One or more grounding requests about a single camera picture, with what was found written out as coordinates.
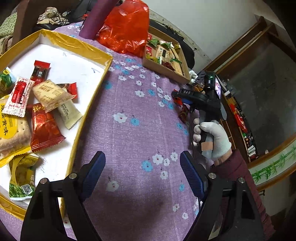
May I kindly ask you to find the red plastic bag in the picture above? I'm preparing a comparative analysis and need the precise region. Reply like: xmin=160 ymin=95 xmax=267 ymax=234
xmin=96 ymin=1 xmax=149 ymax=58

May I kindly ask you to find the dark red candy packet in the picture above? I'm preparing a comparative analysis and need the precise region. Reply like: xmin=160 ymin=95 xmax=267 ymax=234
xmin=30 ymin=60 xmax=50 ymax=85

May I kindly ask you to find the white cream snack packet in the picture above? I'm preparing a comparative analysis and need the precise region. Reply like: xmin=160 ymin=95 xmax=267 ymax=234
xmin=58 ymin=100 xmax=82 ymax=130

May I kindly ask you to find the red gold foil snack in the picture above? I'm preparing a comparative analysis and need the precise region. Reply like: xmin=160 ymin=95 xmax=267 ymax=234
xmin=27 ymin=103 xmax=65 ymax=152

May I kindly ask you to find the purple floral tablecloth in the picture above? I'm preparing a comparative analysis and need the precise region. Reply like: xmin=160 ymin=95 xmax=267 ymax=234
xmin=0 ymin=22 xmax=216 ymax=241

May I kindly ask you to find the gold rimmed white tray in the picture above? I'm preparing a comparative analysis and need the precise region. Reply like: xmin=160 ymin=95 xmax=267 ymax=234
xmin=1 ymin=30 xmax=112 ymax=219

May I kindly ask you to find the maroon sleeved right forearm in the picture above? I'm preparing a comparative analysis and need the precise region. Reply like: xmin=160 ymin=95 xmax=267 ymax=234
xmin=209 ymin=149 xmax=276 ymax=240

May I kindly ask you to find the brown cardboard snack box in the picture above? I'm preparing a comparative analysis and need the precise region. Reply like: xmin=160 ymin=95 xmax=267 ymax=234
xmin=142 ymin=27 xmax=190 ymax=84

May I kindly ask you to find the red wrapper snack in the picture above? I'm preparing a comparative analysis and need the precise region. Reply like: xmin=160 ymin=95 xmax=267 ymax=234
xmin=57 ymin=82 xmax=78 ymax=99

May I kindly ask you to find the beige biscuit packet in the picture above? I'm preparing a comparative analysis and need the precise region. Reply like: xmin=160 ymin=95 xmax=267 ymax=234
xmin=32 ymin=80 xmax=75 ymax=113

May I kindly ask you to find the red white snack packet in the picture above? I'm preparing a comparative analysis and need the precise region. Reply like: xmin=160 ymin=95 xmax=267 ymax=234
xmin=2 ymin=78 xmax=35 ymax=118

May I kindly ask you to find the green yellow snack packet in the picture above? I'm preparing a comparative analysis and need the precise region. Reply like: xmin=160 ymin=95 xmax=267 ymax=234
xmin=0 ymin=67 xmax=16 ymax=98

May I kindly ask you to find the green pea snack packet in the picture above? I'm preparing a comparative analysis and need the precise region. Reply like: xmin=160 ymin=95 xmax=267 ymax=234
xmin=9 ymin=153 xmax=39 ymax=201

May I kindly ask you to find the large cracker pack yellow label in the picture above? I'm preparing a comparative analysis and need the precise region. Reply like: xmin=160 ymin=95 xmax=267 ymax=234
xmin=1 ymin=95 xmax=31 ymax=159

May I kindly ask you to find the white gloved right hand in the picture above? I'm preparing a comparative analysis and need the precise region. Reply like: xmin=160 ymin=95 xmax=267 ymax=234
xmin=193 ymin=118 xmax=232 ymax=165

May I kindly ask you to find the purple thermos bottle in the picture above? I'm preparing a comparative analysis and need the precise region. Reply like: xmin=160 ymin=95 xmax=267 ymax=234
xmin=79 ymin=0 xmax=119 ymax=40

